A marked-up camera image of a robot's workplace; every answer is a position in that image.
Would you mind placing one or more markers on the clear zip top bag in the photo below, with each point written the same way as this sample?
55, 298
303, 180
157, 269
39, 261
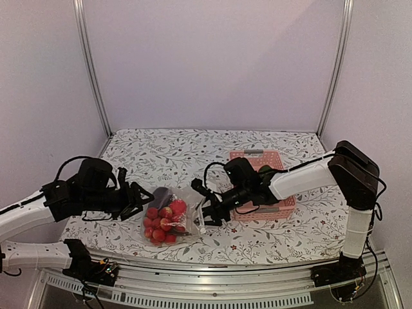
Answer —
196, 228

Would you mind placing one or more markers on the aluminium frame post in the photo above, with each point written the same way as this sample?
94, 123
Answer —
85, 45
343, 37

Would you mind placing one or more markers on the dark purple fake eggplant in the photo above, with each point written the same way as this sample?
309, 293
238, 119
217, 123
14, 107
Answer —
163, 196

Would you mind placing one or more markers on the aluminium front rail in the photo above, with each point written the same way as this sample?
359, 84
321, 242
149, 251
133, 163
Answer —
150, 283

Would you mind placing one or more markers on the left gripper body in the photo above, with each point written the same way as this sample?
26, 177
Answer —
119, 203

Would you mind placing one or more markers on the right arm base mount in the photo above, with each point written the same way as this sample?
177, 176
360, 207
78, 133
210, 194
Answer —
349, 273

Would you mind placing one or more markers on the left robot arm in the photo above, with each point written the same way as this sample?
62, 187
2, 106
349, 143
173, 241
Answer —
95, 187

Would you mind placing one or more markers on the left aluminium frame post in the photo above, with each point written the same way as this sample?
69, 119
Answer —
85, 45

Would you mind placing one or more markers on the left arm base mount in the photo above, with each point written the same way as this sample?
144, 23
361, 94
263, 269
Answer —
103, 272

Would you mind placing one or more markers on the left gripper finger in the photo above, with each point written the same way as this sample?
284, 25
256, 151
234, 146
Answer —
141, 196
130, 210

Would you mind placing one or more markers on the green fake vegetable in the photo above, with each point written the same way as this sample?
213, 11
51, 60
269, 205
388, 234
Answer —
267, 172

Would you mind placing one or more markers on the right aluminium frame post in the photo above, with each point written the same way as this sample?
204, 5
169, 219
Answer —
343, 37

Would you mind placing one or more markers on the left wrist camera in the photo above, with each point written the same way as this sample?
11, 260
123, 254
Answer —
121, 178

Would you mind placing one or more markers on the floral table mat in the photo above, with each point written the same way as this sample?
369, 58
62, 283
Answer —
172, 158

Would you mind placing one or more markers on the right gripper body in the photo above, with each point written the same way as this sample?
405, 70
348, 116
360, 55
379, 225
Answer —
224, 214

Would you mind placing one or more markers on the pink plastic basket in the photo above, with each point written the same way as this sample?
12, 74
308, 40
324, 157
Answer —
258, 209

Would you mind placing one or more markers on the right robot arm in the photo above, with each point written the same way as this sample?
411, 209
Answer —
355, 174

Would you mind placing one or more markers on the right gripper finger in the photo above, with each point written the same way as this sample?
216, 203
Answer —
204, 204
215, 218

